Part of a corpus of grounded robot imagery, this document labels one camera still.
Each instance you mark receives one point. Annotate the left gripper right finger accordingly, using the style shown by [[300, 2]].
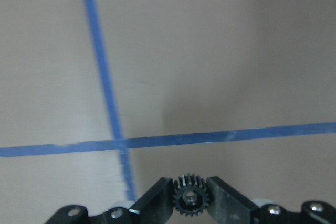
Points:
[[230, 206]]

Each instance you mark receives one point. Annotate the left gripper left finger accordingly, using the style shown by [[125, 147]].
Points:
[[155, 206]]

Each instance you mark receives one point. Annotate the black bearing gear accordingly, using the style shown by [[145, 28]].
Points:
[[191, 196]]

